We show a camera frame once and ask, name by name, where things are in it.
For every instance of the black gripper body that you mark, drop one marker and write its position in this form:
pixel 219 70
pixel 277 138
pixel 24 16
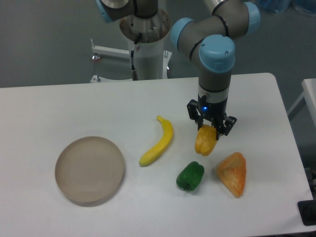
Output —
pixel 213 112

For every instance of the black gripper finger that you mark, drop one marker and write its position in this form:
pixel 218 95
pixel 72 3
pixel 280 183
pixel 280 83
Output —
pixel 194 115
pixel 223 125

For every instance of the yellow bell pepper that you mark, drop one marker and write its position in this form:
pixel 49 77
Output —
pixel 205 140

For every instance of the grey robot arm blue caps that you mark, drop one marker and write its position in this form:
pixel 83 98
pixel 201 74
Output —
pixel 208 44

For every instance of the green bell pepper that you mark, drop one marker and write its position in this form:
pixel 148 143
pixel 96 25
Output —
pixel 190 177

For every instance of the yellow banana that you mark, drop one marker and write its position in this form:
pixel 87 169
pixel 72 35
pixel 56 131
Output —
pixel 160 147

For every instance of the orange yellow bread wedge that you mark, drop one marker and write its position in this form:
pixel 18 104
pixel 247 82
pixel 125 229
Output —
pixel 232 173

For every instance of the white side table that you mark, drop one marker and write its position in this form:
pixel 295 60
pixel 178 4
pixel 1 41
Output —
pixel 307 97

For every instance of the black device at table edge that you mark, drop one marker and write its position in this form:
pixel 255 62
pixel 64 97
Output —
pixel 307 210

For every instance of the beige round plate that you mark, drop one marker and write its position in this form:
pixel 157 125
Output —
pixel 89 171

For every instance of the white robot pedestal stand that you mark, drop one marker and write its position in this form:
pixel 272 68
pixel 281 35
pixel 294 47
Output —
pixel 146 45

